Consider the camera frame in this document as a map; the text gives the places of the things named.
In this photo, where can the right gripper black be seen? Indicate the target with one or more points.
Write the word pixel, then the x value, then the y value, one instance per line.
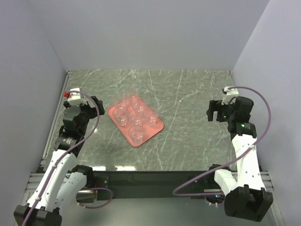
pixel 216 105

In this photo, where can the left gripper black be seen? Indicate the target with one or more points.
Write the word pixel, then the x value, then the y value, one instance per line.
pixel 93 111

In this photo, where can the clear glass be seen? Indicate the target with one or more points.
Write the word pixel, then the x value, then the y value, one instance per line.
pixel 132 94
pixel 120 115
pixel 139 107
pixel 151 115
pixel 121 105
pixel 136 120

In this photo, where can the clear glass edge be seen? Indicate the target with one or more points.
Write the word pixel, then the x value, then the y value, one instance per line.
pixel 136 133

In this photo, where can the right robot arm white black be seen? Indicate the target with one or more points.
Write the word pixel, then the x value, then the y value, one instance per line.
pixel 246 196

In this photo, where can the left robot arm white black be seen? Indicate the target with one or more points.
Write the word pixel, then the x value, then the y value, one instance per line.
pixel 63 178

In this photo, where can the salmon pink plastic tray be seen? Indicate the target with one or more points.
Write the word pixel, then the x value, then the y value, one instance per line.
pixel 149 131

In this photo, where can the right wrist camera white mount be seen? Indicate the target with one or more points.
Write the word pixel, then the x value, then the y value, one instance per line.
pixel 229 95

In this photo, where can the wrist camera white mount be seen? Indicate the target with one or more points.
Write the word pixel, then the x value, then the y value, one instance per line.
pixel 229 95
pixel 74 98

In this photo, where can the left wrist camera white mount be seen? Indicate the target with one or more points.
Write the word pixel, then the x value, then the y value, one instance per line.
pixel 74 98

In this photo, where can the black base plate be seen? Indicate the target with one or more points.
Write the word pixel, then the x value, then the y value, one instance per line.
pixel 150 184

